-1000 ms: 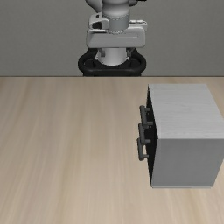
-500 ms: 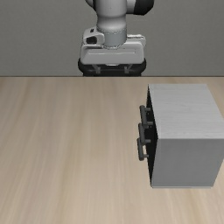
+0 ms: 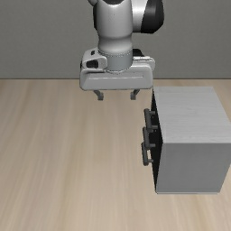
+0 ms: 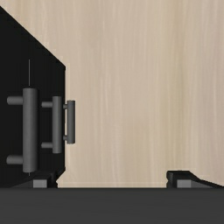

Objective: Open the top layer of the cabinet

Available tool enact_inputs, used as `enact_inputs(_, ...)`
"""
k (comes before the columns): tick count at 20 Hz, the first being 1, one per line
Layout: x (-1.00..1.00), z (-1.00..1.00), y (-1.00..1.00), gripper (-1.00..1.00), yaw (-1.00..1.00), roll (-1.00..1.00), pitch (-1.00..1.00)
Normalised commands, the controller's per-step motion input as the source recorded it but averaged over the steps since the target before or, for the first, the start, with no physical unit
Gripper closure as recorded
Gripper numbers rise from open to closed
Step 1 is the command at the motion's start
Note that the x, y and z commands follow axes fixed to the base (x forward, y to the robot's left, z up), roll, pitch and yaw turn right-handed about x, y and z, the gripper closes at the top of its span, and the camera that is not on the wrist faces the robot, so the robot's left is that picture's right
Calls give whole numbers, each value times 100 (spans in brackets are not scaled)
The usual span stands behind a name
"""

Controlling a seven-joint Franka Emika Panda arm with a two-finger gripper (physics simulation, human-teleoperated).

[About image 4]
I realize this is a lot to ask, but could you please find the cabinet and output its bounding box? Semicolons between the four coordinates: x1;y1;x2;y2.
0;6;76;189

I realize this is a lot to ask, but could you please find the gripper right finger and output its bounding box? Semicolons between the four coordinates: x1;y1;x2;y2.
165;170;224;189

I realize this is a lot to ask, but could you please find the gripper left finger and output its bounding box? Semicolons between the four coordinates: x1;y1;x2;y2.
16;171;60;189

